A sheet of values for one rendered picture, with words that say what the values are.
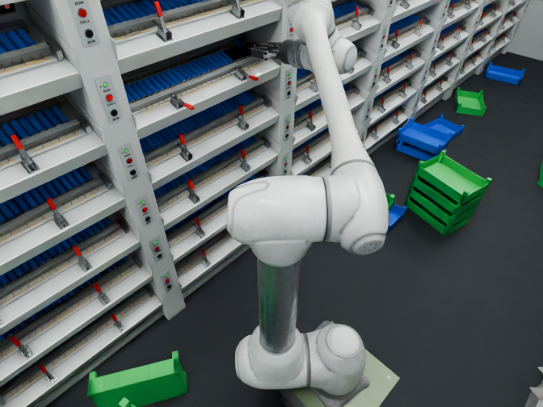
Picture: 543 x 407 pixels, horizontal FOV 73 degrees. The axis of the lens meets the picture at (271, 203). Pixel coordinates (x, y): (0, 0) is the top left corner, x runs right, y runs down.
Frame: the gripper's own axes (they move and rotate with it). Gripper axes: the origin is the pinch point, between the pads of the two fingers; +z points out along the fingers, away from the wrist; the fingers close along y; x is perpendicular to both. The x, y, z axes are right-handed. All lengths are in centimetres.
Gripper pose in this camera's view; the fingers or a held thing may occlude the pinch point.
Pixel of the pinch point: (251, 48)
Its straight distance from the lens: 140.2
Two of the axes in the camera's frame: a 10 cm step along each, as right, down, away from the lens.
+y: -6.9, 4.9, -5.3
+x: 1.3, 8.0, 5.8
